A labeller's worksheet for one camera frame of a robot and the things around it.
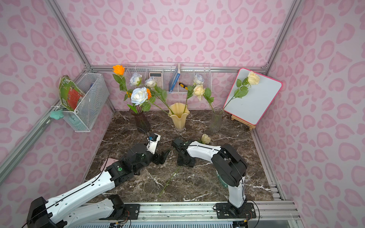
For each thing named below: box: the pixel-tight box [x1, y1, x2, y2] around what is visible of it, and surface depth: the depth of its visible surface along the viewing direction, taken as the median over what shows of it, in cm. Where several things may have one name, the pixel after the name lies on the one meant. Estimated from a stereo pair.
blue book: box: [168, 63, 181, 94], surface depth 90 cm
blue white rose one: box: [129, 72, 144, 86], surface depth 81 cm
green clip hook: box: [49, 109, 65, 120], surface depth 64 cm
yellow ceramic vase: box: [167, 102, 191, 131], surface depth 96 cm
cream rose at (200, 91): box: [192, 84, 215, 112], surface depth 84 cm
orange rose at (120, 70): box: [112, 64, 134, 101], surface depth 83 cm
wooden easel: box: [230, 114, 256, 131], surface depth 109 cm
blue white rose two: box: [182, 73, 205, 114], surface depth 85 cm
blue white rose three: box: [144, 76, 174, 115], surface depth 83 cm
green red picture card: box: [58, 74, 86, 112], surface depth 75 cm
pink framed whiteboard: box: [223, 67, 283, 126], surface depth 90 cm
